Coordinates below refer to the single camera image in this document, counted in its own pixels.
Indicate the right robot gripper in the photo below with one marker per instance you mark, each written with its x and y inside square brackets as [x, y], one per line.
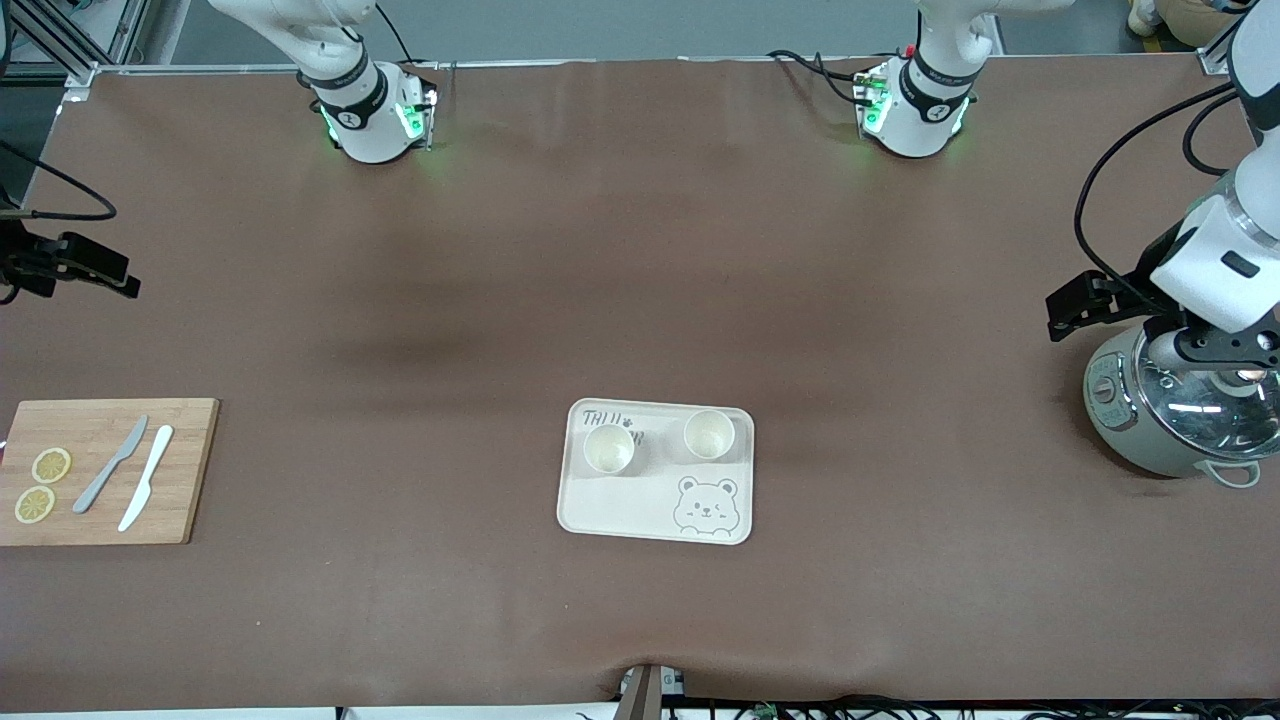
[30, 263]

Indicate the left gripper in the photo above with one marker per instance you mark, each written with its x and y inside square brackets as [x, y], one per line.
[1128, 288]

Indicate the white plastic cup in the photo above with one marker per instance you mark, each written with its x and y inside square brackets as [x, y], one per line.
[709, 435]
[608, 450]

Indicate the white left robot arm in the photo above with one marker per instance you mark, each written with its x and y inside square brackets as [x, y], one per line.
[920, 120]

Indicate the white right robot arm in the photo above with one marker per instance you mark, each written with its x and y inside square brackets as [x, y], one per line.
[350, 110]

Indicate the grey pot with glass lid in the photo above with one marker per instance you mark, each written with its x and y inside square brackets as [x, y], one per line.
[1140, 440]

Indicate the grey plastic knife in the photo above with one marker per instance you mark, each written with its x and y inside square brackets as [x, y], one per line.
[105, 470]

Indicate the yellow lemon slice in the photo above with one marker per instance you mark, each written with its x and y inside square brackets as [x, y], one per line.
[35, 504]
[51, 465]

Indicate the white plastic knife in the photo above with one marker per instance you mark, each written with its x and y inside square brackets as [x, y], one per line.
[148, 475]

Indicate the bamboo cutting board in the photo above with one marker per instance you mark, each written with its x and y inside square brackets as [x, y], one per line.
[190, 470]

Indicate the white shoe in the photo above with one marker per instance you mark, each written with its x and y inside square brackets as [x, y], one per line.
[1145, 15]

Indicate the brown table cover mat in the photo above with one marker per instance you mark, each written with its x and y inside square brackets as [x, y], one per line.
[640, 250]

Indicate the beige bear print tray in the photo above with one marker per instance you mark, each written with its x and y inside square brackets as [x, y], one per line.
[640, 505]

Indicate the aluminium frame profile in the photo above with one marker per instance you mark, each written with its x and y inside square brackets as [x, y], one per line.
[60, 45]

